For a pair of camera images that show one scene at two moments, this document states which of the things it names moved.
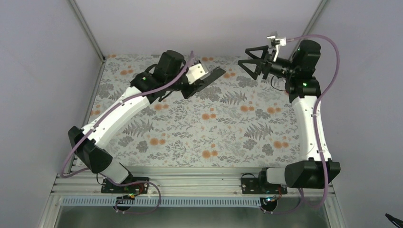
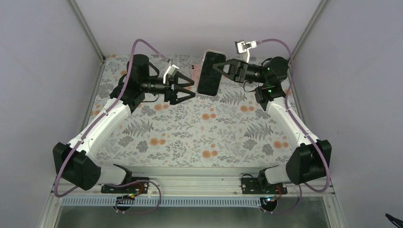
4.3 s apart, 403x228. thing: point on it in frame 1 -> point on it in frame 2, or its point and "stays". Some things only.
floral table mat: [240, 119] stays
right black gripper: [263, 66] -> [236, 71]
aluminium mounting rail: [171, 182] stays
